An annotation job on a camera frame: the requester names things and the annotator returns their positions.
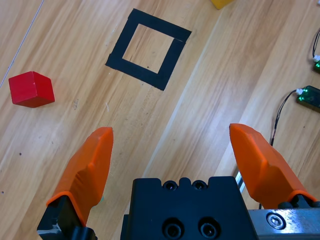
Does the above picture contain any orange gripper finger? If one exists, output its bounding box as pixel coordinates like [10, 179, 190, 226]
[229, 122, 318, 210]
[36, 126, 115, 240]

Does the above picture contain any red wooden cube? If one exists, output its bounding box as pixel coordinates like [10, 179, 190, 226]
[8, 71, 56, 109]

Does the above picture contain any yellow wooden cube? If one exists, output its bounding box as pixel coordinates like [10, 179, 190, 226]
[209, 0, 235, 11]

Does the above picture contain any aluminium profile bar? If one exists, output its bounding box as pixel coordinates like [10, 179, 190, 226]
[234, 169, 248, 194]

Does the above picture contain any green circuit board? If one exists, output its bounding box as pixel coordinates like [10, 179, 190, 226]
[296, 85, 320, 113]
[311, 55, 320, 75]

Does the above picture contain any black tape square outline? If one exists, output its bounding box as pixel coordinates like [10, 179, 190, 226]
[104, 8, 193, 92]

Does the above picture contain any thin white thread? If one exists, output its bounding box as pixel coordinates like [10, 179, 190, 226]
[0, 0, 46, 89]

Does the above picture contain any thin black board wire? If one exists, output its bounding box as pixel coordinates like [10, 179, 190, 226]
[269, 88, 301, 148]
[311, 28, 320, 60]

